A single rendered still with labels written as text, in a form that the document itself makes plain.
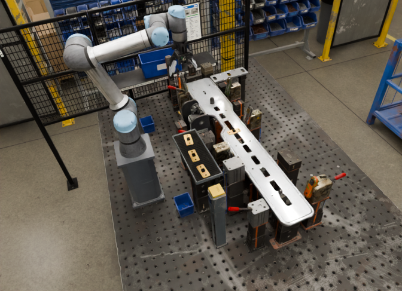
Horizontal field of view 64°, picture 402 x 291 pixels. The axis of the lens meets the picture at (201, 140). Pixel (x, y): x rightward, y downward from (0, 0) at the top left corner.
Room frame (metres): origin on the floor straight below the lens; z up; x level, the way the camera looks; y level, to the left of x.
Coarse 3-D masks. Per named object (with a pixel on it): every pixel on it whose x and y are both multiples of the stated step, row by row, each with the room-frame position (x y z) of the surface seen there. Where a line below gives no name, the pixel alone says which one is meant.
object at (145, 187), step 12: (120, 156) 1.28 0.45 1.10; (144, 156) 1.26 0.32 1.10; (132, 168) 1.23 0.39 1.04; (144, 168) 1.25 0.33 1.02; (132, 180) 1.23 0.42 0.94; (144, 180) 1.24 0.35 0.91; (156, 180) 1.28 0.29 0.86; (132, 192) 1.24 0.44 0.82; (144, 192) 1.24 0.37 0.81; (156, 192) 1.26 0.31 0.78; (132, 204) 1.23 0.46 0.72; (144, 204) 1.22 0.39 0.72
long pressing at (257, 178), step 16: (208, 80) 2.12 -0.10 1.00; (192, 96) 1.92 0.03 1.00; (208, 96) 1.90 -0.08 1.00; (224, 96) 1.89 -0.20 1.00; (208, 112) 1.72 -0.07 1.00; (224, 112) 1.70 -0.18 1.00; (224, 128) 1.53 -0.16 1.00; (240, 128) 1.52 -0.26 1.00; (240, 144) 1.38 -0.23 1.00; (256, 144) 1.37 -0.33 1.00; (272, 160) 1.23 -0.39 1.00; (256, 176) 1.12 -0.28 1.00; (272, 176) 1.11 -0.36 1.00; (272, 192) 1.00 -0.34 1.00; (288, 192) 0.99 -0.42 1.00; (272, 208) 0.91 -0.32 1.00; (288, 208) 0.90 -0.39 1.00; (304, 208) 0.89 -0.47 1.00; (288, 224) 0.81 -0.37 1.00
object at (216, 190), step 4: (208, 188) 0.94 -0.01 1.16; (212, 188) 0.94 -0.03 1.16; (216, 188) 0.94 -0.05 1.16; (220, 188) 0.94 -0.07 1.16; (212, 192) 0.92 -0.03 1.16; (216, 192) 0.91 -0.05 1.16; (220, 192) 0.91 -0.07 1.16; (224, 192) 0.91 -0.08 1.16; (212, 196) 0.90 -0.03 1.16; (216, 196) 0.90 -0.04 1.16
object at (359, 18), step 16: (336, 0) 3.91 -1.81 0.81; (352, 0) 4.00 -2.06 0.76; (368, 0) 4.09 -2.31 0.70; (384, 0) 4.14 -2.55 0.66; (336, 16) 3.92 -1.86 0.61; (352, 16) 4.02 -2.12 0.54; (368, 16) 4.10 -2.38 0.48; (384, 16) 4.15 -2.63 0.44; (336, 32) 3.97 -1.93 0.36; (352, 32) 4.04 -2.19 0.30; (368, 32) 4.14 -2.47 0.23; (384, 32) 4.14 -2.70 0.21
